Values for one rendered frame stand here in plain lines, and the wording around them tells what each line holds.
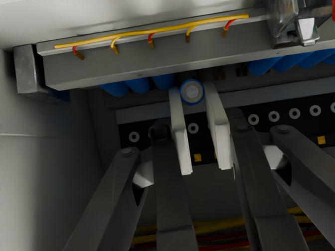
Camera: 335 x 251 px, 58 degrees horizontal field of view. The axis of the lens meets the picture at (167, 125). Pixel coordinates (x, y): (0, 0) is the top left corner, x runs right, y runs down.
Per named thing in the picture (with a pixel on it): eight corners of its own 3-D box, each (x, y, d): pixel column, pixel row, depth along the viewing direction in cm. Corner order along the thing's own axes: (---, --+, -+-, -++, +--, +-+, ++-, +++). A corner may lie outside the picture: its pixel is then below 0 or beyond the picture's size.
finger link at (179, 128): (193, 175, 17) (179, 176, 17) (183, 121, 23) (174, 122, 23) (186, 128, 16) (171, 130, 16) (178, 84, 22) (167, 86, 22)
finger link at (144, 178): (180, 185, 15) (122, 193, 15) (175, 136, 20) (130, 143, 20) (176, 160, 15) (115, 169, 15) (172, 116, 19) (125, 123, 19)
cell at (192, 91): (198, 84, 27) (203, 76, 21) (201, 104, 28) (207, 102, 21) (178, 87, 28) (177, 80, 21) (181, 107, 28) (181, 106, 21)
